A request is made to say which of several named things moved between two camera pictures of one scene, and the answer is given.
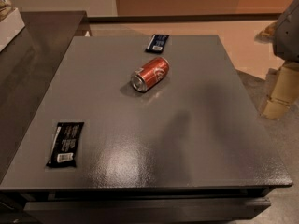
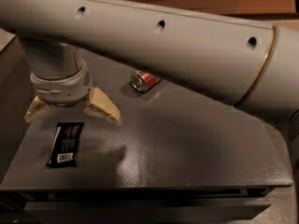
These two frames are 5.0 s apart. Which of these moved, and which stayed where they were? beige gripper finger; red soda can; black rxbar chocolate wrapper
Moved: beige gripper finger
Stayed: black rxbar chocolate wrapper; red soda can
